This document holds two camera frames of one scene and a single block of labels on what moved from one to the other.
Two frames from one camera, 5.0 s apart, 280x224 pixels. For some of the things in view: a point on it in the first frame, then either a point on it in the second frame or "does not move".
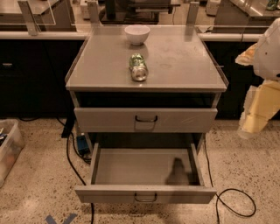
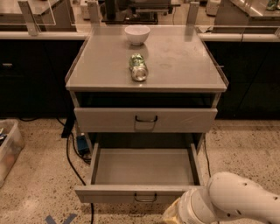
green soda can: (138, 67) does not move
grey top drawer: (144, 120) does not move
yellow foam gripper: (269, 55) → (185, 209)
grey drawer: (149, 173) does not move
